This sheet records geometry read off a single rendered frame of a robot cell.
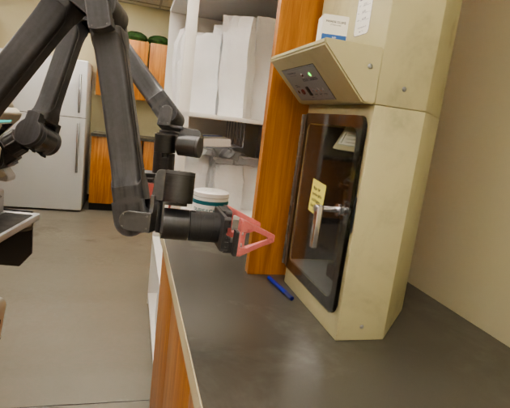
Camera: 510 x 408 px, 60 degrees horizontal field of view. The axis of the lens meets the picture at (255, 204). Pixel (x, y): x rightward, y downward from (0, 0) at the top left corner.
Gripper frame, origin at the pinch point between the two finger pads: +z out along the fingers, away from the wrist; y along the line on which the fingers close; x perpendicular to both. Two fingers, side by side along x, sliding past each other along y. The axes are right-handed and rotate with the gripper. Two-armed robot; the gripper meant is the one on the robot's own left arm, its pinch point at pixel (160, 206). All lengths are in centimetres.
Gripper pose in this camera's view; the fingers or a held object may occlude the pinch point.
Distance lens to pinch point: 122.7
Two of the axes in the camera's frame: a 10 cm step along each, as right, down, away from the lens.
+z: -1.1, 9.8, 1.8
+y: 9.6, 0.5, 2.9
